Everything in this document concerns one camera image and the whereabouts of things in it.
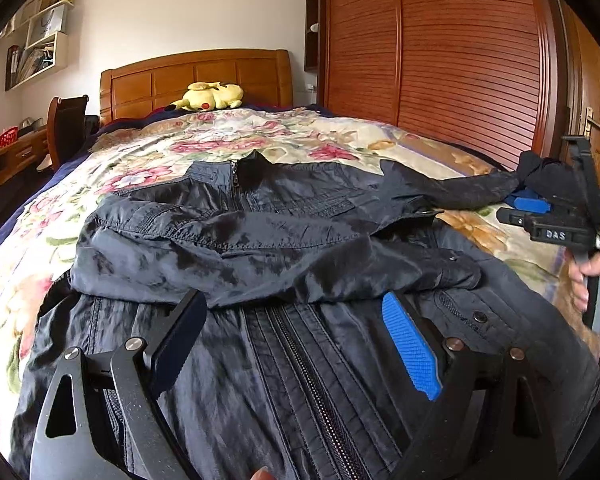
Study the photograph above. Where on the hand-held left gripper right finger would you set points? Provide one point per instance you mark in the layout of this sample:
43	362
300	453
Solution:
410	345

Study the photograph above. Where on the white wall shelf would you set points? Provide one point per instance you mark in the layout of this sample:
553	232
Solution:
55	55

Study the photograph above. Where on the wooden slatted wardrobe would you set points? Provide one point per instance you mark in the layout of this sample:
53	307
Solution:
455	60

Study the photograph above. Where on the person's left hand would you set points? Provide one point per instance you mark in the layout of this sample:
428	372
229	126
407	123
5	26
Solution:
263	474

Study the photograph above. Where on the yellow plush toy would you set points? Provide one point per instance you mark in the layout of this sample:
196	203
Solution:
205	96

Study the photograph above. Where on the wooden door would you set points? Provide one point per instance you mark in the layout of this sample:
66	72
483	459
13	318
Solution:
597	85

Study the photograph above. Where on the wooden desk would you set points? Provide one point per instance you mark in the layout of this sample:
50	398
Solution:
10	162

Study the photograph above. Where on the wooden chair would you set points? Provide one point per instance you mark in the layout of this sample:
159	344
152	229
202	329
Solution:
55	130

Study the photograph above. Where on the wooden open side shelf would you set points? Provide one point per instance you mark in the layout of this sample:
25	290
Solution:
312	50

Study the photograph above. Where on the red basket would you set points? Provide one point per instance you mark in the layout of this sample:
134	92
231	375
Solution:
6	138

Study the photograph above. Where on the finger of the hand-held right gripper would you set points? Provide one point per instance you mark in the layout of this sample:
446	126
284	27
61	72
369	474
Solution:
550	234
530	202

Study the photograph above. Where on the dark navy jacket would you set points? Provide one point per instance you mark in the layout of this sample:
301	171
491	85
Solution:
280	240

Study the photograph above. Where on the person's right hand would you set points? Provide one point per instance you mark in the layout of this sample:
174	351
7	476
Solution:
580	272

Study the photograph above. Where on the floral blanket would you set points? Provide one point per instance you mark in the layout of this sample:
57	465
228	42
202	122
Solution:
130	160

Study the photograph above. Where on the wooden bed headboard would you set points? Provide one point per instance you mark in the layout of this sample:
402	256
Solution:
205	75

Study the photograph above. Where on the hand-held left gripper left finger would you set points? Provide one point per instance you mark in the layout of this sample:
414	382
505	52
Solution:
180	345

